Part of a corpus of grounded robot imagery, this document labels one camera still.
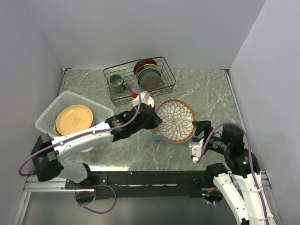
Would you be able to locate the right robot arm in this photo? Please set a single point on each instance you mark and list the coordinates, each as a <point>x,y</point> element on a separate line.
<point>239,180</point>

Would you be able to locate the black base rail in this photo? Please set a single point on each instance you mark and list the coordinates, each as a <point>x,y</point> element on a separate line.
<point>124,184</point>

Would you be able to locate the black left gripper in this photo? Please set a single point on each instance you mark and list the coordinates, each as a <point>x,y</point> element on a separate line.
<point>155,120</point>

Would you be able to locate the white bottom plate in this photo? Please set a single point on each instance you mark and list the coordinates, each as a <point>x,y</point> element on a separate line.
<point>177,117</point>

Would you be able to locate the teal plate in rack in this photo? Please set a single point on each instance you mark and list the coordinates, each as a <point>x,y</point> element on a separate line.
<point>148,75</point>

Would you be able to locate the light blue mug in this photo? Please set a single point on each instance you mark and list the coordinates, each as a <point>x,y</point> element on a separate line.
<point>155,135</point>

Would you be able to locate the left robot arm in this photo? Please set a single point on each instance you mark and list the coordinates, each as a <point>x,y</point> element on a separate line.
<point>50,154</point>

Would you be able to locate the orange bear plate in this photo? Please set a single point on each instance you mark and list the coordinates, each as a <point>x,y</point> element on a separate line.
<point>73,119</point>

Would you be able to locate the black wire dish rack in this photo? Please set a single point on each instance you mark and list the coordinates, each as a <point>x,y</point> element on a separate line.
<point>126,71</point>

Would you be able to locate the grey green mug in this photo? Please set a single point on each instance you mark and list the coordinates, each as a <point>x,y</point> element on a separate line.
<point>116,84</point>

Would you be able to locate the blue striped white plate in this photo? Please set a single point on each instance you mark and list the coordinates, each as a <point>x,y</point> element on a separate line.
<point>57,132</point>

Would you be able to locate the clear pink glass plate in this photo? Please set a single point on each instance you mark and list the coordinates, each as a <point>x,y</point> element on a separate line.
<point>152,84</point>

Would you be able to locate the white plastic bin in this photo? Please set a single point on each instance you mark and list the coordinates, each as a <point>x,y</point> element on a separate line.
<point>46,121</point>

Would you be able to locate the cream plate in rack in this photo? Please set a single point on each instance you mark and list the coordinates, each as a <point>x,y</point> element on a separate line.
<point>145,68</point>

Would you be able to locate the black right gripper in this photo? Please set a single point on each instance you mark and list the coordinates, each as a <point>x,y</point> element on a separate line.
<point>200,125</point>

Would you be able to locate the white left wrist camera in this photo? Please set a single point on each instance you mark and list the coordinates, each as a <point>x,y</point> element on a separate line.
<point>145,99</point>

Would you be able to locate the red plate in rack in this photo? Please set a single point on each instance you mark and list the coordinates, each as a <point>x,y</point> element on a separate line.
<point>140,65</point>

